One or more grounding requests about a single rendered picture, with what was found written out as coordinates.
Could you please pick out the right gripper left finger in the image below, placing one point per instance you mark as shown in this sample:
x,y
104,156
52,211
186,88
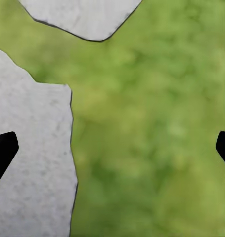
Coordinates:
x,y
8,149

